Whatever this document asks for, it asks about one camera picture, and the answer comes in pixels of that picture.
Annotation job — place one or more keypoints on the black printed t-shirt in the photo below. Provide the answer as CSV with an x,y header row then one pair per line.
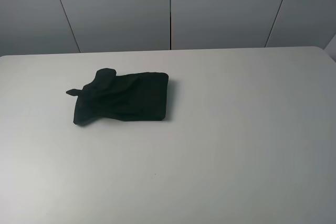
x,y
127,98

